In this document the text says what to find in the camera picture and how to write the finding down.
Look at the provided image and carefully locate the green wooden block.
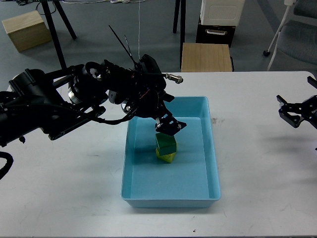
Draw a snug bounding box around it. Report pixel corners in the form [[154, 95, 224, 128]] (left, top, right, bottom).
[[155, 133, 177, 156]]

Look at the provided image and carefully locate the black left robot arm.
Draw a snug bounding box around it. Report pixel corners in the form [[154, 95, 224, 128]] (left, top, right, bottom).
[[0, 55, 186, 147]]

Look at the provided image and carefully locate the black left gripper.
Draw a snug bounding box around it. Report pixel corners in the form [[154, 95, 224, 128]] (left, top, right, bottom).
[[108, 74, 187, 135]]

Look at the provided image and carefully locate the black tripod stand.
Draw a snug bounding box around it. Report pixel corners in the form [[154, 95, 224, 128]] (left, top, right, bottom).
[[37, 0, 77, 70]]

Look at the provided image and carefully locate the light wooden box left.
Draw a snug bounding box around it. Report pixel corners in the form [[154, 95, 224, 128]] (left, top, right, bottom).
[[2, 10, 52, 52]]

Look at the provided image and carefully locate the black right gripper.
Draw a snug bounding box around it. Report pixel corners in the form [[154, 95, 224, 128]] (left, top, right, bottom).
[[276, 76, 317, 128]]

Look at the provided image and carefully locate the black zip tie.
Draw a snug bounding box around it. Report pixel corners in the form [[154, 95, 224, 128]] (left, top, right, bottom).
[[109, 25, 138, 67]]

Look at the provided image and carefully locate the grey office chair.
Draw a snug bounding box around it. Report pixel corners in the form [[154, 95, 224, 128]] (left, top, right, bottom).
[[263, 0, 317, 70]]

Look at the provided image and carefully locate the white cable on floor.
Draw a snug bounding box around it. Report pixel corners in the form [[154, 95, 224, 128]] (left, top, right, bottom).
[[61, 0, 147, 60]]

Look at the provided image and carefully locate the yellow wooden block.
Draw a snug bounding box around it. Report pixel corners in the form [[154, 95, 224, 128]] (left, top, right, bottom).
[[156, 148, 177, 163]]

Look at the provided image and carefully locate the black storage crate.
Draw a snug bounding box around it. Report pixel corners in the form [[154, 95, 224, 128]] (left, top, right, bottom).
[[196, 20, 236, 48]]

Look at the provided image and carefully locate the black table leg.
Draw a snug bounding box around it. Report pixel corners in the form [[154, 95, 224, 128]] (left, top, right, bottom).
[[172, 0, 186, 67]]

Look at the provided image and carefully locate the blue plastic bin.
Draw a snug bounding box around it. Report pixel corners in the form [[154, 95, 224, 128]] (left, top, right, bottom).
[[121, 96, 221, 208]]

